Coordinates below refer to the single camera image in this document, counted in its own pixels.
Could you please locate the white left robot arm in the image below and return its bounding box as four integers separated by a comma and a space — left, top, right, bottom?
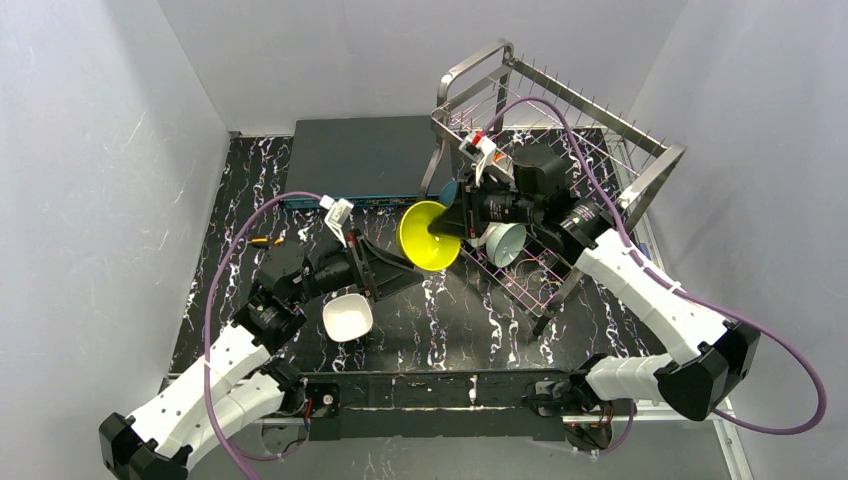
98, 230, 423, 479

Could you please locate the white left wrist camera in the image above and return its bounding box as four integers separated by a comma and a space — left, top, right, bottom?
319, 195, 354, 245

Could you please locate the yellow bowl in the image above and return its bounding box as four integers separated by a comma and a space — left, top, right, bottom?
396, 200, 461, 272

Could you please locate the stainless steel dish rack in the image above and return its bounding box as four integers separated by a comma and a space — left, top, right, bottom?
418, 37, 688, 339

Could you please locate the orange black small tool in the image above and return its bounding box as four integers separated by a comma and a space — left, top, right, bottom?
248, 237, 283, 250

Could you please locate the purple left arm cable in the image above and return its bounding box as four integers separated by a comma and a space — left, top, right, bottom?
202, 191, 333, 480

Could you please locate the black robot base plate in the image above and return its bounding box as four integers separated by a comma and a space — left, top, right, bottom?
261, 369, 626, 450

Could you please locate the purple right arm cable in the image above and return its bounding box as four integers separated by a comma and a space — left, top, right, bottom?
482, 97, 828, 457

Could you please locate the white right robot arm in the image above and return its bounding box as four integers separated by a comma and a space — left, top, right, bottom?
426, 138, 760, 421

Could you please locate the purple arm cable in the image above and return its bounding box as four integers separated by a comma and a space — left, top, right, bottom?
482, 97, 828, 457
202, 191, 333, 480

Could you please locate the dark teal network switch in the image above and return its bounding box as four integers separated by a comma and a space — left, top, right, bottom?
285, 115, 440, 207

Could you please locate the white square bowl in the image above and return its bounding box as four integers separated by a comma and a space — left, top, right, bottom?
322, 293, 374, 343

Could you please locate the pale green celadon bowl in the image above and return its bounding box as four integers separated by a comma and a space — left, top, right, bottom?
485, 223, 527, 268

